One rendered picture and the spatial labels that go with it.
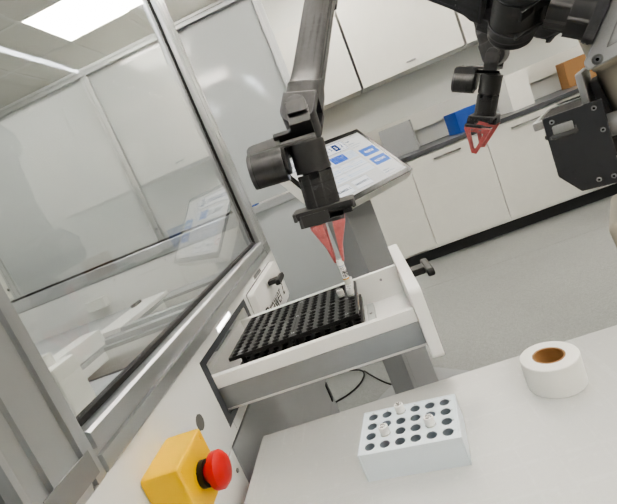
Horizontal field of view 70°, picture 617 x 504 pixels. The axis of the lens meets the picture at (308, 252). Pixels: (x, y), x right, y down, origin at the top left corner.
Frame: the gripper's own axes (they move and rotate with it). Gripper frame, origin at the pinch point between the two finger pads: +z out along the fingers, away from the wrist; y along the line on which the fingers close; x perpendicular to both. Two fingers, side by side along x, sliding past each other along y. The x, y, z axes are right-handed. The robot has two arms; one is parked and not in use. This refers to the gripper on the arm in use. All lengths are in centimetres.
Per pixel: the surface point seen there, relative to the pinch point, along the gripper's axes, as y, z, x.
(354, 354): 0.8, 12.0, 12.3
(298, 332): 8.9, 8.7, 6.8
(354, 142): -11, -17, -115
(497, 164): -121, 30, -292
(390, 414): -2.3, 18.1, 19.4
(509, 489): -12.5, 20.1, 32.9
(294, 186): 13, -9, -81
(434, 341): -10.7, 11.9, 14.0
